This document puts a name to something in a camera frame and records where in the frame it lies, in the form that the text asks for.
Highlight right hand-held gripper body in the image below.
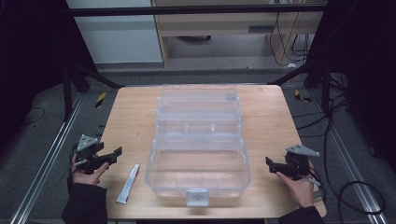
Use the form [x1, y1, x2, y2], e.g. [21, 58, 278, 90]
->
[283, 144, 321, 182]

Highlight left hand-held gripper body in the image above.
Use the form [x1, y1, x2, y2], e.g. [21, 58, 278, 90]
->
[74, 133, 106, 175]

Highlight person's left hand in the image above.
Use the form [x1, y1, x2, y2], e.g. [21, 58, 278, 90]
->
[71, 154, 110, 187]

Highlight person's right hand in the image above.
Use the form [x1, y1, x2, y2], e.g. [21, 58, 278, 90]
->
[276, 161, 316, 209]

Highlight white ointment tube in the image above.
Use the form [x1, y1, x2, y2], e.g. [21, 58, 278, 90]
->
[116, 163, 141, 205]

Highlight yellow black floor tape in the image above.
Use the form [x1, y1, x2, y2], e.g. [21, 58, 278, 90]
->
[94, 91, 107, 109]
[293, 89, 313, 104]

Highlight clear plastic storage box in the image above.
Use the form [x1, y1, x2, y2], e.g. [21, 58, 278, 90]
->
[144, 83, 252, 208]

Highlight black metal stand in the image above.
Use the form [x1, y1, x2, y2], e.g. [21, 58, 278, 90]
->
[267, 59, 332, 115]
[61, 60, 125, 123]

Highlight white cabinet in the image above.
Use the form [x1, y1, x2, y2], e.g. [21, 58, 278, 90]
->
[65, 0, 164, 65]

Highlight light wooden desk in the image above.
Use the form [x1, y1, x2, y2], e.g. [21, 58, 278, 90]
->
[150, 0, 326, 67]

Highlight aluminium floor rail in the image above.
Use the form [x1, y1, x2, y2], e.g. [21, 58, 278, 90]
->
[309, 90, 390, 224]
[8, 92, 86, 224]

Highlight thin black floor cable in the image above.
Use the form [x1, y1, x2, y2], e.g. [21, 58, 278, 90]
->
[21, 106, 47, 127]

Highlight black hanging cables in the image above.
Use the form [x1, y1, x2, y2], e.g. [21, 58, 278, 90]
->
[268, 12, 312, 67]

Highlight black horizontal frame bar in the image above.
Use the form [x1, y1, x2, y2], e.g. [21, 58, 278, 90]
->
[66, 3, 330, 19]

